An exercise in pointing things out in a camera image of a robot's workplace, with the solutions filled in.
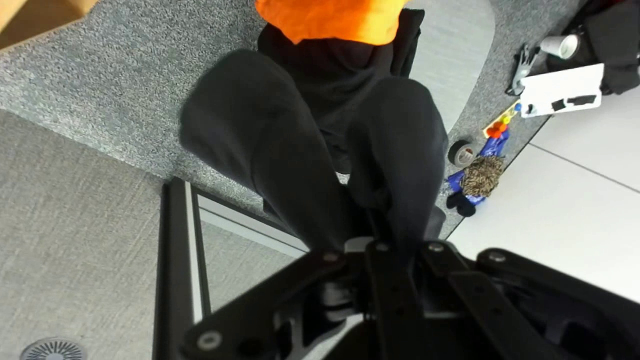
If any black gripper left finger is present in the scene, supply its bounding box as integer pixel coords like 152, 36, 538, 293
178, 238, 402, 360

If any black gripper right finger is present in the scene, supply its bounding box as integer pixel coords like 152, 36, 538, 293
397, 238, 640, 360

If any black cloth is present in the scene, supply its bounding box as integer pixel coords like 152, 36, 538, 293
178, 49, 449, 258

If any orange cloth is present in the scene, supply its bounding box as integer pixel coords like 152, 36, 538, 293
254, 0, 409, 49

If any brown fuzzy ball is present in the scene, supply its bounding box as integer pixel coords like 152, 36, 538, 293
460, 156, 508, 200

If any small black wheel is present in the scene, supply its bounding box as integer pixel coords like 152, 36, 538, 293
445, 137, 479, 169

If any blue plastic toy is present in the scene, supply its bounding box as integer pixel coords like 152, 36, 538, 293
444, 129, 514, 218

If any orange yellow toy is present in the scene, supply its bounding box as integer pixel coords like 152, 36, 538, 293
482, 102, 523, 143

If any floor outlet cover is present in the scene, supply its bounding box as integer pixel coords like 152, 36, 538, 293
17, 337, 89, 360

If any black garment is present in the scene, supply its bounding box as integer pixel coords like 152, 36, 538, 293
256, 6, 425, 176

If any white paper roll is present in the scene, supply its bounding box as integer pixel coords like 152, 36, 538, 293
535, 32, 580, 60

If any black equipment block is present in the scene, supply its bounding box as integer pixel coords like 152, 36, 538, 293
576, 0, 640, 96

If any wooden stand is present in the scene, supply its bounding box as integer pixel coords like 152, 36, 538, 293
0, 0, 99, 52

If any black glass wall frame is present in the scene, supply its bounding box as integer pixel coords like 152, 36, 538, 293
149, 176, 312, 360

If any grey metal bracket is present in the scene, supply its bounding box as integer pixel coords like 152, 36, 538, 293
506, 43, 544, 96

